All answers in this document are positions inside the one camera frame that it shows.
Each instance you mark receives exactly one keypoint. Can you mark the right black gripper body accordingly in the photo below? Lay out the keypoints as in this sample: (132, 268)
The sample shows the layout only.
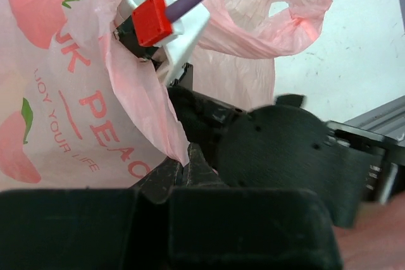
(278, 146)

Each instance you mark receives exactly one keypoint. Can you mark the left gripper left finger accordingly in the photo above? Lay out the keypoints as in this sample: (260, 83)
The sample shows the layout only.
(119, 228)

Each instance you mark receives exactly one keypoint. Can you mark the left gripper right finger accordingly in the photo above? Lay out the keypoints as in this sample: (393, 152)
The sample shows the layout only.
(211, 226)

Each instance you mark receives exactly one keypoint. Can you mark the pink plastic bag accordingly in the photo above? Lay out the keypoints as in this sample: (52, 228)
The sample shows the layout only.
(79, 110)

